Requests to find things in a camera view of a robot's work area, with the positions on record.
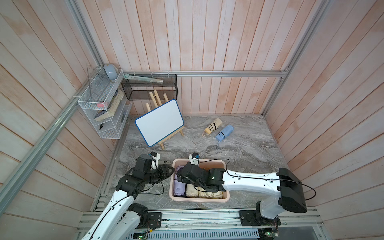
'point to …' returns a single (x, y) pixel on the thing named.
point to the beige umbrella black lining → (192, 191)
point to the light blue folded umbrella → (224, 132)
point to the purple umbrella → (179, 187)
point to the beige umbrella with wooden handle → (200, 192)
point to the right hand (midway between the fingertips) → (179, 174)
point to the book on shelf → (111, 109)
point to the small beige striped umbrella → (216, 124)
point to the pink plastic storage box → (221, 164)
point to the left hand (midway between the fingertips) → (171, 173)
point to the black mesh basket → (138, 90)
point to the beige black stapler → (164, 161)
